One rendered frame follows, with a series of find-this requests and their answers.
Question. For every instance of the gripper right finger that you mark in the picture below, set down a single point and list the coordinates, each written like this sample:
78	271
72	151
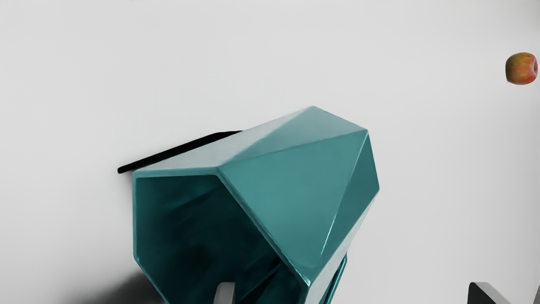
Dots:
485	295

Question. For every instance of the red yellow apple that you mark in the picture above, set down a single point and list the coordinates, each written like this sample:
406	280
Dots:
521	68

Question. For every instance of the teal faceted mug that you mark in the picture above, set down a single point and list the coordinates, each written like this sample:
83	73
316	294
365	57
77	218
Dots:
287	185

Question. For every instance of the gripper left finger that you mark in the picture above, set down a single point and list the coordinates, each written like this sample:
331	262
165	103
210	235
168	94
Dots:
224	294

